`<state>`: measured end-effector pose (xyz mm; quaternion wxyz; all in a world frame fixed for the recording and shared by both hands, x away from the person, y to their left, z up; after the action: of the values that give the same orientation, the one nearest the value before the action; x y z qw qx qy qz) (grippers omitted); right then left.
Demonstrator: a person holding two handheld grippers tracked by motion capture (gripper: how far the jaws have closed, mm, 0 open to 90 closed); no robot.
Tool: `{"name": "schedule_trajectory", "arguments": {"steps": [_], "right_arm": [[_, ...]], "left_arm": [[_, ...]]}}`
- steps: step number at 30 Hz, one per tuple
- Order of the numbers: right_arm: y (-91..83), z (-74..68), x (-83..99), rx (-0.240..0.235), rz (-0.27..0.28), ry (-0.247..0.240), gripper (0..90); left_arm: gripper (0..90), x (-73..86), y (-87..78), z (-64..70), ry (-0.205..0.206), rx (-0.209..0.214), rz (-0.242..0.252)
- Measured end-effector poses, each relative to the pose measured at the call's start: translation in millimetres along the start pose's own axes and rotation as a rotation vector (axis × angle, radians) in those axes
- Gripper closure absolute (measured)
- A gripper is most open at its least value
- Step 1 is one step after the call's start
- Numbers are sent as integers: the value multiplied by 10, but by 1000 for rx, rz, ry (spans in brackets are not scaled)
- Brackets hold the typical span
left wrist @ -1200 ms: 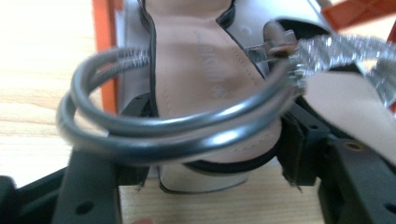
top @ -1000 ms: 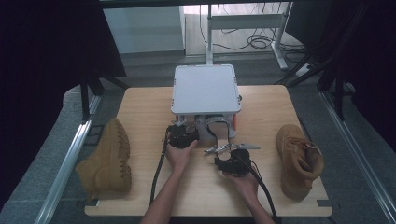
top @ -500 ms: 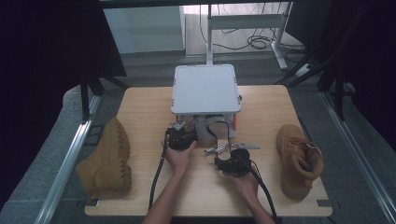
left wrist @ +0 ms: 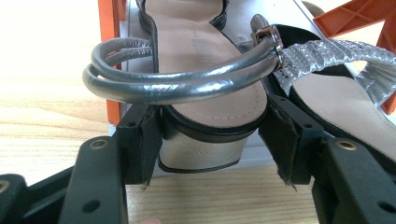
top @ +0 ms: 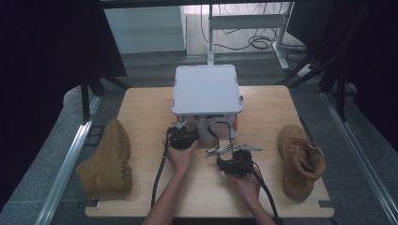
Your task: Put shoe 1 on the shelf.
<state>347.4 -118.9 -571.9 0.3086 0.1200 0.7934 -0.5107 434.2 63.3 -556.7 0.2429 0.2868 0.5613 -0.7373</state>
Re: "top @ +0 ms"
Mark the white desk frame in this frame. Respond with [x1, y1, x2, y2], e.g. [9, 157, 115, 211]
[206, 2, 296, 71]

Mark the tan suede boot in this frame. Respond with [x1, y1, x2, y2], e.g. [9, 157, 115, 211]
[75, 117, 133, 197]
[277, 124, 327, 203]

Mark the tangle of black floor cables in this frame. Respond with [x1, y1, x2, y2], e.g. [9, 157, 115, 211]
[199, 3, 308, 54]

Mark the person's right hand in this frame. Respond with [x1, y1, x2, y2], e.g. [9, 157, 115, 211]
[224, 168, 262, 202]

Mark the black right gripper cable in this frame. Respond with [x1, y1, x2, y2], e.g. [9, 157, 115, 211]
[238, 155, 282, 225]

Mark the white power strip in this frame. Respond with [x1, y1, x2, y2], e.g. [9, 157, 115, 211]
[295, 63, 314, 79]

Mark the person's left hand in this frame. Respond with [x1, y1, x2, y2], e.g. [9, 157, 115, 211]
[166, 140, 200, 175]

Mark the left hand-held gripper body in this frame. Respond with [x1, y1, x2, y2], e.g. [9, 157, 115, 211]
[167, 120, 201, 151]

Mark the dark curtain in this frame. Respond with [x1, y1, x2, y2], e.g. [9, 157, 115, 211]
[0, 0, 129, 214]
[287, 0, 398, 151]

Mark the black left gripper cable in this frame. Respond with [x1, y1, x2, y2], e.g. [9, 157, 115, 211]
[150, 128, 173, 209]

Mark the metal floor rail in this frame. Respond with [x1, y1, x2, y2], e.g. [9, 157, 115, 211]
[321, 91, 398, 225]
[33, 94, 103, 225]

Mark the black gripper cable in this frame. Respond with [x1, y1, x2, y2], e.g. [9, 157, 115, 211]
[238, 155, 282, 225]
[150, 128, 173, 209]

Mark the black tripod stand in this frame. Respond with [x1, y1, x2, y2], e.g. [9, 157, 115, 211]
[79, 70, 131, 124]
[275, 43, 349, 123]

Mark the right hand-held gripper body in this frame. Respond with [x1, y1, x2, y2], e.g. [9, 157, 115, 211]
[216, 142, 264, 179]

